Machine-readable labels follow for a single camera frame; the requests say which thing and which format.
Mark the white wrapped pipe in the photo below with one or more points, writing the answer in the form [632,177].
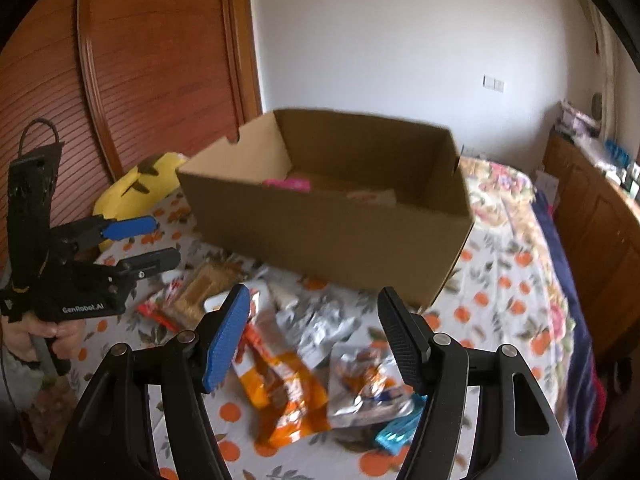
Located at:
[602,70]

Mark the floral blanket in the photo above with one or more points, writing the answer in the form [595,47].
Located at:
[500,175]

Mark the pink snack packet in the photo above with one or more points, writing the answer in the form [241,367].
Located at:
[287,184]

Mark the red snack packet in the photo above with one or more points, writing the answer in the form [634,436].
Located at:
[155,312]

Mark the blue bottle pack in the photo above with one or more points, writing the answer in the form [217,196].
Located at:
[616,152]

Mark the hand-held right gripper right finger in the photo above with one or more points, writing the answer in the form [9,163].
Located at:
[405,345]

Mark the beige snack packet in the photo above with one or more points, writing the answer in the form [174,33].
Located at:
[372,196]

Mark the white biscuit packet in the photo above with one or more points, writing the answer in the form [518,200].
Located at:
[281,294]

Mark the orange print bed sheet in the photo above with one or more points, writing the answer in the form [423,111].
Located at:
[500,310]

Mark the blue snack packet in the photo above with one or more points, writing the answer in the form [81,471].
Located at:
[395,430]

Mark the stack of pink boxes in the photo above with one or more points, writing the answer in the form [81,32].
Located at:
[577,120]

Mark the clear packet of brown crackers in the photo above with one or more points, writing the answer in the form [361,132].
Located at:
[200,290]

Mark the silver packet with orange print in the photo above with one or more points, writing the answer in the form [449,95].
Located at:
[360,385]

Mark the dark blue blanket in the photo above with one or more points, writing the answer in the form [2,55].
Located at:
[575,360]

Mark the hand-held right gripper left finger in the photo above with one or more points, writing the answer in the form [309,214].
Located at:
[227,340]

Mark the wooden cabinet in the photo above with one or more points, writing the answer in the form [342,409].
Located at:
[600,240]

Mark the white wall switch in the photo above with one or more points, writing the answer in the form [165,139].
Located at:
[494,83]

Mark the red hanging ornament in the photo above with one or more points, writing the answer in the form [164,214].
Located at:
[597,45]

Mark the person's left hand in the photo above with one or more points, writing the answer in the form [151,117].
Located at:
[70,335]

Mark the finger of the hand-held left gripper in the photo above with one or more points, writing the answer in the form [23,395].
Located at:
[130,227]
[155,260]

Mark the brown cardboard box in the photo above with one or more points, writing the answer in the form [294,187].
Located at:
[325,240]

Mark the yellow plush pillow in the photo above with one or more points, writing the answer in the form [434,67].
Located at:
[130,195]

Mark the silver snack packet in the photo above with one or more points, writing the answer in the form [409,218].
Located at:
[320,325]

